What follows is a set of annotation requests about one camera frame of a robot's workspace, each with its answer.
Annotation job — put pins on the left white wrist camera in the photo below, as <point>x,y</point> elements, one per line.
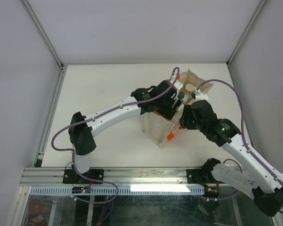
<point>176,83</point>

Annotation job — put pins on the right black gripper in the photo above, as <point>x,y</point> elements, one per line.
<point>184,120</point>

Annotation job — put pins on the green bottle beige cap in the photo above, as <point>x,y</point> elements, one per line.
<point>189,92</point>

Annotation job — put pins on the beige canvas bag orange handles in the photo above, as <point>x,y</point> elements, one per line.
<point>159,129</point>

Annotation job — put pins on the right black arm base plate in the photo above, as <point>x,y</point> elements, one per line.
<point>199,176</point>

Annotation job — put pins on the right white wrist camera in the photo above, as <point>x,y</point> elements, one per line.
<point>199,95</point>

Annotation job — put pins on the black connector box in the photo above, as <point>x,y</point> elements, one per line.
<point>211,192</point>

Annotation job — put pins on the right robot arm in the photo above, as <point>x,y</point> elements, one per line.
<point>261,182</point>

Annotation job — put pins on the grey slotted cable duct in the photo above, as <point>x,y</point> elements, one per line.
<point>122,190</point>

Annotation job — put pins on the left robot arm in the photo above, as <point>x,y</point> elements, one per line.
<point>85,128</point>

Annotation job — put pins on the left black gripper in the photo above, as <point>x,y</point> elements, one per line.
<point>169,112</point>

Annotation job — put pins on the aluminium mounting rail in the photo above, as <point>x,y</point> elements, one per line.
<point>119,176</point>

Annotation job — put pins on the small electronics board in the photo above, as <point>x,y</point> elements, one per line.
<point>81,190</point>

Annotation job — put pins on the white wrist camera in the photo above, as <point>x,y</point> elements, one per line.
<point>199,95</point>
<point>176,83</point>

